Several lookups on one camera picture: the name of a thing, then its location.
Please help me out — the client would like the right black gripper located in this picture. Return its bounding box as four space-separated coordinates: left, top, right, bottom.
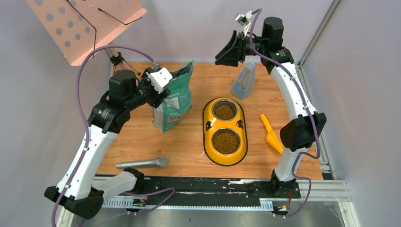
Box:
215 30 267 67

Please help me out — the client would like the green pet food bag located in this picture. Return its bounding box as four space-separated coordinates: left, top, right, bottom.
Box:
152 61 194 133

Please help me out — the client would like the yellow plastic scoop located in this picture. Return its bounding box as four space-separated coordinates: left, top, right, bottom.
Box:
260 114 283 154

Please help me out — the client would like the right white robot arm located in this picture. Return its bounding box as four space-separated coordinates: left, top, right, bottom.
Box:
215 12 327 198

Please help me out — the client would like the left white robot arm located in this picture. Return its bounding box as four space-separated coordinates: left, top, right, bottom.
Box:
44 67 173 220

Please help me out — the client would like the brown pet food kibble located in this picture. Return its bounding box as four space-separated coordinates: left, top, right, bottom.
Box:
213 105 238 154

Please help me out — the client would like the clear plastic container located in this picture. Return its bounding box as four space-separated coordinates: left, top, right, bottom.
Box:
229 62 256 100

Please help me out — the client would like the grey microphone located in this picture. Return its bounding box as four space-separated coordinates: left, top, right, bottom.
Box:
116 157 168 169

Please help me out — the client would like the pink music stand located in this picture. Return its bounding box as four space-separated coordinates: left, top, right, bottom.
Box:
27 0 147 66

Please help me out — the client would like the yellow double bowl feeder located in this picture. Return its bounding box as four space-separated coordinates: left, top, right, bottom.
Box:
202 97 248 166

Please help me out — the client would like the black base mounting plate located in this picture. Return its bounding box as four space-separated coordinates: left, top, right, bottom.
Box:
129 176 301 199

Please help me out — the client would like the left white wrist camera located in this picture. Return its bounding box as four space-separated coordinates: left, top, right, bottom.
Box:
148 68 173 94

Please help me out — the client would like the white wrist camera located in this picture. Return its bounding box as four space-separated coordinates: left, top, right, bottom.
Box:
235 11 253 35
148 68 173 94

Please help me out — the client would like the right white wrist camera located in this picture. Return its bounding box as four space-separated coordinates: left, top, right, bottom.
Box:
235 11 253 35

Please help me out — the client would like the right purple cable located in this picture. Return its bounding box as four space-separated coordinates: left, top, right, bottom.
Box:
247 8 322 218

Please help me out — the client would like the purple cable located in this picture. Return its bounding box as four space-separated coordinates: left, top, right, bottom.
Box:
51 45 176 227
247 8 322 218

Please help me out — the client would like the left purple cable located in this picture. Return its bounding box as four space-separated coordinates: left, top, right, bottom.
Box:
51 45 176 227

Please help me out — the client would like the aluminium frame rail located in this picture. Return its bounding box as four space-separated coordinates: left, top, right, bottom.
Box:
56 0 361 227

